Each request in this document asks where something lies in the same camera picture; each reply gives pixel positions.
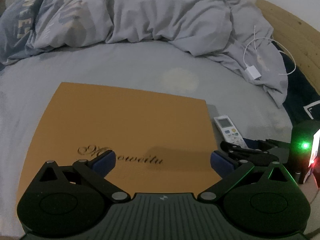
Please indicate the grey duvet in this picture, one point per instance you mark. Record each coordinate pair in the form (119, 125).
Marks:
(125, 12)

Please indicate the dark printed pillow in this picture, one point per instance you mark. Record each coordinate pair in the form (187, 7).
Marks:
(300, 95)

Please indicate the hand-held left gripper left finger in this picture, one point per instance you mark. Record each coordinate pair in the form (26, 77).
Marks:
(104, 163)

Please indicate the brown cardboard box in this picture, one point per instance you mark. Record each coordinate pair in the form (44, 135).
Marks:
(125, 120)

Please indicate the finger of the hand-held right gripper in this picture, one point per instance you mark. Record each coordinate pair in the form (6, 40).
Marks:
(260, 158)
(231, 147)

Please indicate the wooden headboard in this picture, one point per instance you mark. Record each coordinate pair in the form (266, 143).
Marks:
(292, 30)

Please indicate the white charger plug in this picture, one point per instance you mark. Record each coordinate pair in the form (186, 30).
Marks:
(253, 73)

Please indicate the white remote control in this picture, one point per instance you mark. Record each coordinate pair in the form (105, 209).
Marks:
(228, 130)

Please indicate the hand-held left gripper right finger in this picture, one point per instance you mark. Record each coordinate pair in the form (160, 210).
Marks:
(221, 165)

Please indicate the grey printed bed sheet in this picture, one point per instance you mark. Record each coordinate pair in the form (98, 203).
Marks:
(100, 65)

